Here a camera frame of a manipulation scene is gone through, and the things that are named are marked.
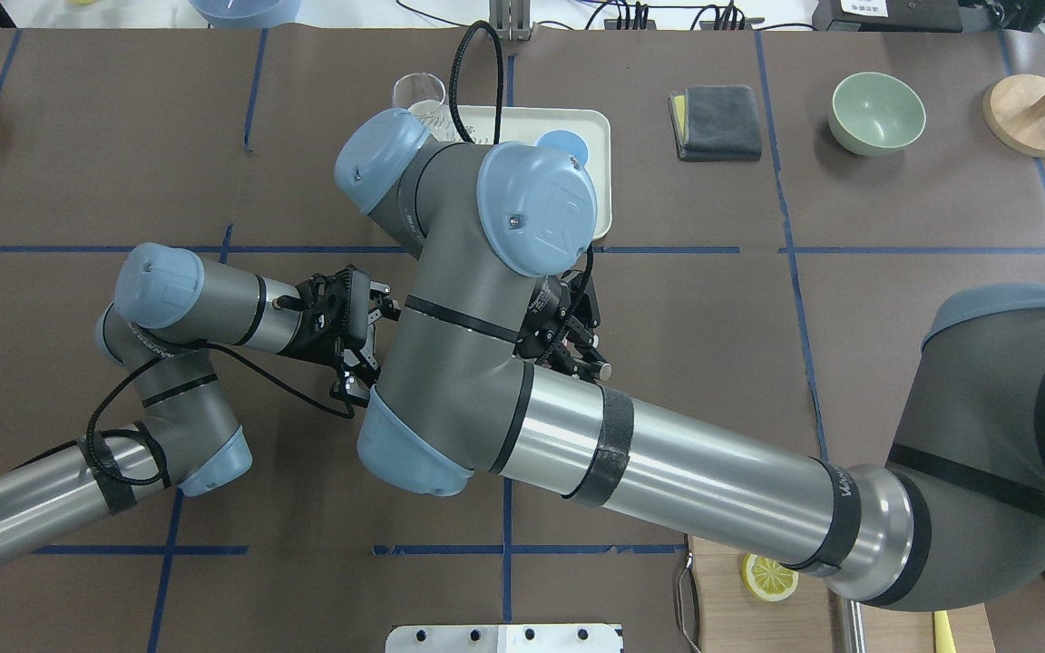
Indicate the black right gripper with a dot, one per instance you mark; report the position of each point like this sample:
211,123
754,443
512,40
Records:
542,313

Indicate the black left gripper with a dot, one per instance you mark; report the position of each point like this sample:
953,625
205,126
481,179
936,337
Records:
355,374

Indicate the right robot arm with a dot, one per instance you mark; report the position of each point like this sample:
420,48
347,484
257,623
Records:
954,517

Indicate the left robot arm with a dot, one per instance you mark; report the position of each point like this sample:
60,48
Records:
170,310

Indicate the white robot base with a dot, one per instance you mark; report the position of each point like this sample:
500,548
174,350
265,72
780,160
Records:
549,637

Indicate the wooden cup stand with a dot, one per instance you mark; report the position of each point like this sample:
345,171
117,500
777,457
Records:
1014,110

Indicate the cream serving tray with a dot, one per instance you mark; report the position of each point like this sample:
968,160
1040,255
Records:
518,167

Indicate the clear wine glass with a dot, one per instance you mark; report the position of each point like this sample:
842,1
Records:
425,96

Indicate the grey yellow cloth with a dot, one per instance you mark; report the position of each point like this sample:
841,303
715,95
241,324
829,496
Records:
716,123

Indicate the lemon half slice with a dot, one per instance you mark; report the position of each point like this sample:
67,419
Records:
767,579

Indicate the wooden cutting board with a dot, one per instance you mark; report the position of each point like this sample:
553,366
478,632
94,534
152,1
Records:
731,619

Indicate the blue bowl off table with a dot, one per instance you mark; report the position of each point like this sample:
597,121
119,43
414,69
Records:
247,14

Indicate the green bowl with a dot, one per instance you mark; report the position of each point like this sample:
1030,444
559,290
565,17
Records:
873,114

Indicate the steel muddler black cap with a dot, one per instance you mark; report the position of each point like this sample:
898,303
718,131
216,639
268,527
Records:
850,626

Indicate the yellow plastic knife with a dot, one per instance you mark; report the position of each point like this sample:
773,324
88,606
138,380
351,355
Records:
943,638

